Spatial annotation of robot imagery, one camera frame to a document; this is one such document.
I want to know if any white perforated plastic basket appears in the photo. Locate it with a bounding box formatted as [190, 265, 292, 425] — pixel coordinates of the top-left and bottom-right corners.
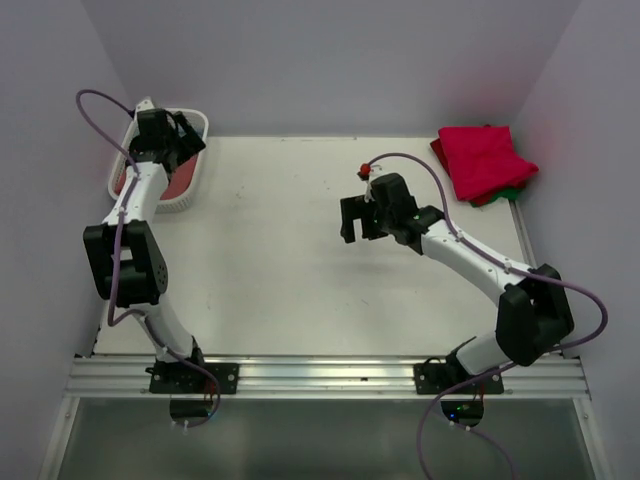
[107, 108, 209, 214]

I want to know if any folded green t shirt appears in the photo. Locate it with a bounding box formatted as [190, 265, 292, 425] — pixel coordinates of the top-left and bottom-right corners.
[478, 185, 525, 206]

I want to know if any folded crimson t shirt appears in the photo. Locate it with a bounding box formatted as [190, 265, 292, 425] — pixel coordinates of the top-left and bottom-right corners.
[438, 126, 539, 203]

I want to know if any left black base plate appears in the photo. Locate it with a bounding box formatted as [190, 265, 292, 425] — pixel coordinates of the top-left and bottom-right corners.
[145, 361, 240, 395]

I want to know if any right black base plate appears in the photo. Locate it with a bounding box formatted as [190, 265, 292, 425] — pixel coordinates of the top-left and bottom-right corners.
[413, 357, 505, 395]

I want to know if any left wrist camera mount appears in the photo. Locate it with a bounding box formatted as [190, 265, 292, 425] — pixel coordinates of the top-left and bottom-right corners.
[134, 97, 155, 114]

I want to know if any salmon pink t shirt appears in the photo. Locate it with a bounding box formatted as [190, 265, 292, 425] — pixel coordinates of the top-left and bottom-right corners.
[108, 155, 200, 205]

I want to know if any folded dark red t shirt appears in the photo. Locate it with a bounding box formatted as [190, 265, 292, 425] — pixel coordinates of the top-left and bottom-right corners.
[430, 138, 450, 175]

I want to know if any aluminium mounting rail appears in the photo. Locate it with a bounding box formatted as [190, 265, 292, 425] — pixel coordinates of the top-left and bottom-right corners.
[64, 355, 590, 400]

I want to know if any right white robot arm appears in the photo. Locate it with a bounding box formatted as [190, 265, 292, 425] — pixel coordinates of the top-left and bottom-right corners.
[340, 173, 574, 393]

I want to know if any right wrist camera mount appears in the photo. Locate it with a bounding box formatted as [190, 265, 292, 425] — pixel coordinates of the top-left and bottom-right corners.
[357, 163, 382, 203]

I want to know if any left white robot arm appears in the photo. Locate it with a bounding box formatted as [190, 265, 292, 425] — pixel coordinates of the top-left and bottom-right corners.
[83, 99, 209, 393]

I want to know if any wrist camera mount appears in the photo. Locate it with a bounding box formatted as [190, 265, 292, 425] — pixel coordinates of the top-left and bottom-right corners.
[357, 163, 382, 203]
[134, 97, 155, 114]

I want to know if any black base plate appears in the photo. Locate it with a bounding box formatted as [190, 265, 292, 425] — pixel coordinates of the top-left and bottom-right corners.
[413, 357, 505, 395]
[145, 361, 240, 395]

